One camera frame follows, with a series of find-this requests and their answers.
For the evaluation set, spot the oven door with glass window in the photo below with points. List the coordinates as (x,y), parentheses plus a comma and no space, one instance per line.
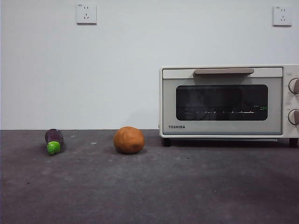
(170,105)

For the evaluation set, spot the brown potato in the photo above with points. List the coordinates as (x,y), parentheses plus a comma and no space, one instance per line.
(128,140)

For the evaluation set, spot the purple toy eggplant green stem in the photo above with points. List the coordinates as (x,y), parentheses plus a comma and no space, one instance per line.
(54,137)

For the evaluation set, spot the cream oven temperature knob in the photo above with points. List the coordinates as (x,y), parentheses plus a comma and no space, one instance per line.
(294,86)

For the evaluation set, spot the cream oven timer knob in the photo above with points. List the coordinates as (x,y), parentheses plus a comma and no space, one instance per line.
(293,116)

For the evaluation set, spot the white wall socket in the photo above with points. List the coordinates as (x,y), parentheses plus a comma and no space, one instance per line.
(86,14)
(282,16)

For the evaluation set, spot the cream Toshiba toaster oven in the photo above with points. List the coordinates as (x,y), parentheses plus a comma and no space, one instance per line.
(285,100)

